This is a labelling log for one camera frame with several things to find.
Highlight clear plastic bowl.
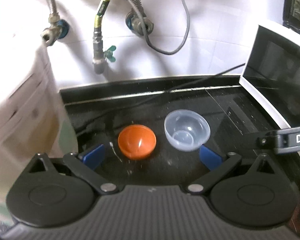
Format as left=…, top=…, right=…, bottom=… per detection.
left=164, top=109, right=211, bottom=152

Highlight orange plastic bowl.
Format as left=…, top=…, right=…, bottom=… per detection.
left=117, top=125, right=157, bottom=160

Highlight white microwave oven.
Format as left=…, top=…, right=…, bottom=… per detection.
left=239, top=23, right=300, bottom=128

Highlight black power cable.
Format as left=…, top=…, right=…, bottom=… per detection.
left=162, top=63, right=246, bottom=93

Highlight green handle gas valve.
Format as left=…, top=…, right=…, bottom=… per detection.
left=93, top=27, right=116, bottom=75

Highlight grey power cable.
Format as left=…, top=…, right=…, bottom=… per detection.
left=141, top=0, right=191, bottom=55

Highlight blue wall valve left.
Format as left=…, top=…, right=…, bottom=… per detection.
left=41, top=13, right=70, bottom=47

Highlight blue wall valve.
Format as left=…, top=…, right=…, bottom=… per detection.
left=125, top=10, right=154, bottom=36
left=41, top=13, right=70, bottom=47

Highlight blue wall valve right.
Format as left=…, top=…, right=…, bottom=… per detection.
left=125, top=10, right=154, bottom=36

